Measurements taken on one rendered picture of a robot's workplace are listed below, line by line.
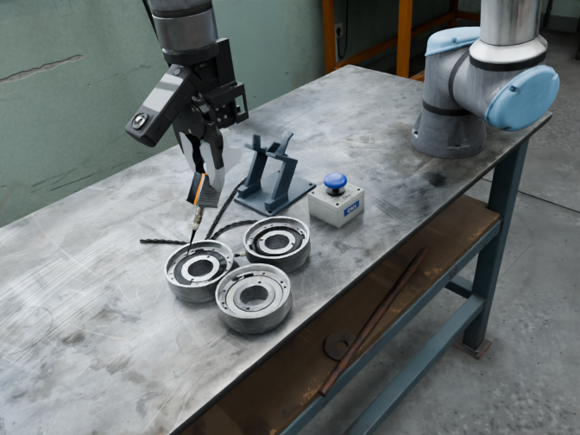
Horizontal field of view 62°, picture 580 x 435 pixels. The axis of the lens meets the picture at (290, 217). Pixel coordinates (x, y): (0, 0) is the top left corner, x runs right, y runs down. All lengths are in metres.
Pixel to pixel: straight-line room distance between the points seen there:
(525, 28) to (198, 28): 0.49
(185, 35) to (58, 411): 0.48
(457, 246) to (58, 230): 0.86
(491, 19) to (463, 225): 0.57
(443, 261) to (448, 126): 0.32
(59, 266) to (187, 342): 0.31
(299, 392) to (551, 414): 0.90
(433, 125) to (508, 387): 0.91
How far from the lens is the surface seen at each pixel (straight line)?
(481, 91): 0.88
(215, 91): 0.68
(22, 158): 2.29
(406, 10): 2.64
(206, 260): 0.76
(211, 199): 0.74
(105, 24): 2.31
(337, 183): 0.81
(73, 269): 0.88
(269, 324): 0.66
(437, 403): 1.57
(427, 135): 1.03
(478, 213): 1.32
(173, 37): 0.64
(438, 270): 1.13
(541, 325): 1.84
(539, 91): 0.89
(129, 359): 0.70
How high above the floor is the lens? 1.31
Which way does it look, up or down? 36 degrees down
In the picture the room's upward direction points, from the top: 6 degrees counter-clockwise
